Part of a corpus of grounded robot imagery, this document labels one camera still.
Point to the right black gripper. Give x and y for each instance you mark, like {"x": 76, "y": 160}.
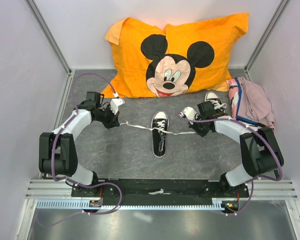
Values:
{"x": 202, "y": 133}

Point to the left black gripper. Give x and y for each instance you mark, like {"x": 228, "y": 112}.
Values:
{"x": 113, "y": 122}

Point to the white shoelace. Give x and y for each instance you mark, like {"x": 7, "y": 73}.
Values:
{"x": 140, "y": 127}

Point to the black canvas sneaker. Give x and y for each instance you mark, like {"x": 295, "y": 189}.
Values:
{"x": 161, "y": 120}

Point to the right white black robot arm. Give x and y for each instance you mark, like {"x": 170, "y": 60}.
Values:
{"x": 261, "y": 156}

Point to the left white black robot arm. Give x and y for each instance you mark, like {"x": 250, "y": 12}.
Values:
{"x": 58, "y": 156}

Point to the pink folded cloth pile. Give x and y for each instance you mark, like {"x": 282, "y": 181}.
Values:
{"x": 249, "y": 103}

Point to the orange Mickey Mouse pillow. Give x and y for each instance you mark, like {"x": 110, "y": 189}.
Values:
{"x": 153, "y": 62}

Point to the white tape scrap on base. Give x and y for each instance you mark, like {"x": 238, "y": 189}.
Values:
{"x": 159, "y": 192}

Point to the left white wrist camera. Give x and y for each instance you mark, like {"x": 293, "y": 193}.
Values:
{"x": 115, "y": 103}

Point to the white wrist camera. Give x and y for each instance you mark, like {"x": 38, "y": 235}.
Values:
{"x": 189, "y": 114}
{"x": 115, "y": 103}

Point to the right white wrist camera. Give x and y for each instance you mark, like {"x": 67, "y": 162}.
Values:
{"x": 189, "y": 114}

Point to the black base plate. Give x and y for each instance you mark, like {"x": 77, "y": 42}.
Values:
{"x": 174, "y": 192}

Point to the slotted grey cable duct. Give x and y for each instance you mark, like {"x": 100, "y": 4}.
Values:
{"x": 79, "y": 204}

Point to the aluminium front rail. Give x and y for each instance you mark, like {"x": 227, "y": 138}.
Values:
{"x": 262, "y": 190}

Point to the left aluminium frame post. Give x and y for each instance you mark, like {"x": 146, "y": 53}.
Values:
{"x": 48, "y": 34}

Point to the aluminium frame post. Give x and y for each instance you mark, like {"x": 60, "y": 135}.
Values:
{"x": 48, "y": 34}
{"x": 283, "y": 4}

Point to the right aluminium frame post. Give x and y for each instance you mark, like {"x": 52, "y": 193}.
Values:
{"x": 283, "y": 4}

